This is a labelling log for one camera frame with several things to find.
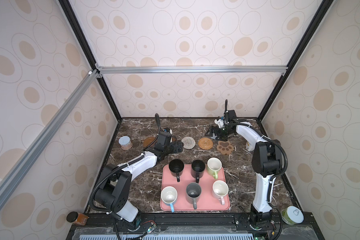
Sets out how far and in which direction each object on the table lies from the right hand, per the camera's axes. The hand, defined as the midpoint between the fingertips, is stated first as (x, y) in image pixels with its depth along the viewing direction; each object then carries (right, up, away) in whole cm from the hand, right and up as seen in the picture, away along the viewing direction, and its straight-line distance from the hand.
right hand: (211, 135), depth 97 cm
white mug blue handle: (-26, -32, -16) cm, 44 cm away
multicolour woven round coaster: (-14, -5, +8) cm, 17 cm away
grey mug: (-13, -30, -16) cm, 36 cm away
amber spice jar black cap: (-66, -37, -29) cm, 81 cm away
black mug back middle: (-10, -20, -8) cm, 24 cm away
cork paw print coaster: (+10, -8, +5) cm, 14 cm away
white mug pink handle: (+2, -29, -16) cm, 33 cm away
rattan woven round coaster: (-2, -6, +8) cm, 10 cm away
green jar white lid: (+34, -38, -26) cm, 57 cm away
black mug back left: (-22, -18, -10) cm, 30 cm away
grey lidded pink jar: (-57, -5, +2) cm, 57 cm away
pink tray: (-7, -30, -14) cm, 34 cm away
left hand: (-19, -4, -9) cm, 21 cm away
